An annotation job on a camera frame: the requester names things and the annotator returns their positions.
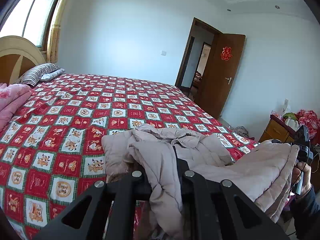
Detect folded pink quilt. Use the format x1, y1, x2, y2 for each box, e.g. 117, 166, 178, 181
0, 83, 32, 133

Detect window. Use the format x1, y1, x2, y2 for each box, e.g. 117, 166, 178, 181
0, 0, 62, 49

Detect wooden bedside cabinet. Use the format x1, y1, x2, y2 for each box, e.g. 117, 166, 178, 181
259, 114, 300, 144

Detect brown door frame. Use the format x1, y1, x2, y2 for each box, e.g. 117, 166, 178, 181
175, 17, 223, 98

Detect person's right forearm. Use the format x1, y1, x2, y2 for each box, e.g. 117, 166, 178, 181
287, 184, 320, 238

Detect thin black cable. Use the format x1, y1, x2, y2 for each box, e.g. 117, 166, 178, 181
309, 144, 320, 173

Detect black white striped pillow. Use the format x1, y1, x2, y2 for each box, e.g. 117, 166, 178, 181
16, 63, 60, 87

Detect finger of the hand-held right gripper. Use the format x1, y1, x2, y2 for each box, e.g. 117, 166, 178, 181
272, 139, 299, 147

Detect white bottles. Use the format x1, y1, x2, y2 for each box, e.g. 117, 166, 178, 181
285, 117, 299, 130

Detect cream and brown wooden headboard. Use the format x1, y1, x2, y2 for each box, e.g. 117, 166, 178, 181
0, 35, 47, 85

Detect yellow curtain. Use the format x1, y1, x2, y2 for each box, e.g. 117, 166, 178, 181
46, 0, 75, 64

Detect patterned bag on floor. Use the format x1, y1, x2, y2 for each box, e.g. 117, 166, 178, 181
234, 126, 249, 138

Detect bed with red patterned sheet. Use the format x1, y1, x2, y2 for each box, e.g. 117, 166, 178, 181
0, 74, 259, 240

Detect person's right hand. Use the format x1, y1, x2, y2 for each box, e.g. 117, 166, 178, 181
291, 164, 313, 198

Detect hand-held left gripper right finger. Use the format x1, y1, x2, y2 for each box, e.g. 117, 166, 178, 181
172, 146, 290, 240

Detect brown wooden door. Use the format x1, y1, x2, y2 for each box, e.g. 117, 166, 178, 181
199, 34, 246, 119

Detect red patterned bag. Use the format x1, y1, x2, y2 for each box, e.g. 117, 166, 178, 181
296, 109, 320, 140

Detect grey floral pillow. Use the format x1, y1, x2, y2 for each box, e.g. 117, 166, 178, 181
39, 68, 66, 82

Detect light pink quilted jacket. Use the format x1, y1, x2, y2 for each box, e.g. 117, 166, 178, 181
101, 124, 300, 240

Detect red paper door decoration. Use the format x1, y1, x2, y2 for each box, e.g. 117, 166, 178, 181
220, 46, 232, 61

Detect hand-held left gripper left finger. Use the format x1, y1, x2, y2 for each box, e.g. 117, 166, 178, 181
32, 170, 151, 240

